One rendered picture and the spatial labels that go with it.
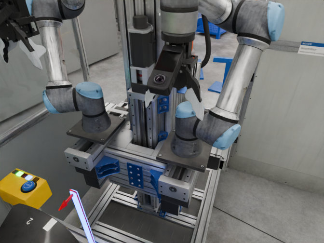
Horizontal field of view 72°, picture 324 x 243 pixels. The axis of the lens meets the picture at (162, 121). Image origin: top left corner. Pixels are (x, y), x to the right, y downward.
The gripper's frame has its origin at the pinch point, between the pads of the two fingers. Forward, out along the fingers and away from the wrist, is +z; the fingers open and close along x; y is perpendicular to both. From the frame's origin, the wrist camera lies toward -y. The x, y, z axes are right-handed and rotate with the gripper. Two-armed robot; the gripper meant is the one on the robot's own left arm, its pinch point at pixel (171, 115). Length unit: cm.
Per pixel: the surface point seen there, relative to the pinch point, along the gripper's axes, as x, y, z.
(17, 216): 31.8, -28.7, 22.1
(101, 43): 276, 334, 105
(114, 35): 270, 371, 99
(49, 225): 23.7, -26.5, 24.2
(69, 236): 18.1, -26.2, 26.4
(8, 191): 55, -19, 36
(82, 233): 32, -14, 57
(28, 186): 49, -15, 35
